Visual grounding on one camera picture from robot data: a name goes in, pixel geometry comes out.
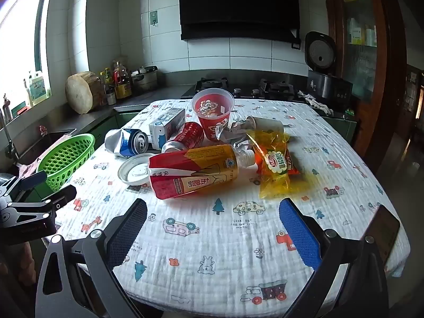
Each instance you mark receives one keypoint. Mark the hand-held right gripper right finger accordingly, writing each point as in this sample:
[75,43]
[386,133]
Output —
[298,235]

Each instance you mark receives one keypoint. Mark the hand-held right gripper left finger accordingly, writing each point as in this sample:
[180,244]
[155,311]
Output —
[127,232]

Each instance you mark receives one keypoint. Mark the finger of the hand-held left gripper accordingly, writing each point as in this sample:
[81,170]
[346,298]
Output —
[34,179]
[63,195]

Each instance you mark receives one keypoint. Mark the green plastic basket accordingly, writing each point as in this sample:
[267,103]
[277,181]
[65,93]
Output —
[66,159]

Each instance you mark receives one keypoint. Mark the white plastic lid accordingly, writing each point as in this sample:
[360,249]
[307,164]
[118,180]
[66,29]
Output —
[135,172]

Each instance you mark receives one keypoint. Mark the yellow snack packet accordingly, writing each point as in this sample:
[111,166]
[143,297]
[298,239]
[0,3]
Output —
[275,169]

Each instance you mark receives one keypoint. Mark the crushed blue can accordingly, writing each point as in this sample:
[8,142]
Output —
[126,142]

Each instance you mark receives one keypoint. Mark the yellow red drink bottle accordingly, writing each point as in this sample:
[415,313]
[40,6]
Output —
[192,172]

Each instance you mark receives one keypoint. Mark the white milk carton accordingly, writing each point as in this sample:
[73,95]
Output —
[165,129]

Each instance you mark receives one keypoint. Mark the red drink can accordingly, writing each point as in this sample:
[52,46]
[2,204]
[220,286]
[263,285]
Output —
[185,137]

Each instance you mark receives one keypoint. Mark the red paper cup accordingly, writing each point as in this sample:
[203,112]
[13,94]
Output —
[212,122]

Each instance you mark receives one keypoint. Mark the person's left hand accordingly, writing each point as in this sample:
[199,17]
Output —
[28,265]

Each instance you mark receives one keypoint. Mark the brown towel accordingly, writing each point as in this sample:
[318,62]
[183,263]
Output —
[28,169]

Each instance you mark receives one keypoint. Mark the kitchen sink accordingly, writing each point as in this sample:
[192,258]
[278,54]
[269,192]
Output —
[43,142]

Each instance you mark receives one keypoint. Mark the metal faucet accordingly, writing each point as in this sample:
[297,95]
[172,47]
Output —
[8,139]

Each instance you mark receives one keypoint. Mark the small red white figure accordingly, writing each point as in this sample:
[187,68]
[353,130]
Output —
[43,131]

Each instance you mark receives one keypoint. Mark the green box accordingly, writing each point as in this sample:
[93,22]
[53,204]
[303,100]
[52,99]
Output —
[20,110]

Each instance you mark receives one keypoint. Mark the printed white tablecloth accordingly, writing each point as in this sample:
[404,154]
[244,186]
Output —
[215,255]

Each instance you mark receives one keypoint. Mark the small black white box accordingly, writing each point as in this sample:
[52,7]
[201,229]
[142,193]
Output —
[384,232]

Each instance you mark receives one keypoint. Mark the small white bottle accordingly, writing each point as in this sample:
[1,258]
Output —
[26,92]

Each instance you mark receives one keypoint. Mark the white detergent jug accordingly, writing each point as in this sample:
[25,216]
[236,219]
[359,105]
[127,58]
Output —
[38,89]

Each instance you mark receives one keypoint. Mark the round wooden chopping block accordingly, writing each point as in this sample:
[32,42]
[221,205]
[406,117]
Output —
[82,92]

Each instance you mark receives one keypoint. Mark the green lower cabinets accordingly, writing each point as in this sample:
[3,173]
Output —
[126,119]

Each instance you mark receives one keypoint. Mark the small white jar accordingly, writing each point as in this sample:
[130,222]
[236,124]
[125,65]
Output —
[111,98]

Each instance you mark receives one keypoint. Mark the green-capped sauce bottle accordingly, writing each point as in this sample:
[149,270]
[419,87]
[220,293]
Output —
[107,78]

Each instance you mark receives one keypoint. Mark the cooking oil bottle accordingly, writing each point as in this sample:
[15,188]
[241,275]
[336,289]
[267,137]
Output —
[123,86]

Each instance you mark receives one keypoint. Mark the white rag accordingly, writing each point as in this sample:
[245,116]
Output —
[318,104]

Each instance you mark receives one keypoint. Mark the steel pot with lid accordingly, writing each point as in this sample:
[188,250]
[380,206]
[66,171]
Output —
[145,79]

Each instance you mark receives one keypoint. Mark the window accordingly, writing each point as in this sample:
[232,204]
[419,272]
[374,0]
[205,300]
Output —
[20,33]

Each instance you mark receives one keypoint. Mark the black gas stove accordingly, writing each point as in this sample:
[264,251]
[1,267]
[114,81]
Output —
[212,86]

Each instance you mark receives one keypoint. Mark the black rice cooker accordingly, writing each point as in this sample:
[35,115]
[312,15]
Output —
[319,56]

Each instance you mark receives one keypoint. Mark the wooden glass-door cabinet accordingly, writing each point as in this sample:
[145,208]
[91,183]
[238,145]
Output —
[391,73]

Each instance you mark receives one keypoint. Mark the black range hood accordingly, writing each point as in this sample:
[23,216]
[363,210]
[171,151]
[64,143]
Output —
[238,3]

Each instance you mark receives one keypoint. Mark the black wall socket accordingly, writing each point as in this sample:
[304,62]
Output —
[296,45]

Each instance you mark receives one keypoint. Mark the green wall hook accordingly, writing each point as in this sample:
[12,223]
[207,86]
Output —
[153,18]

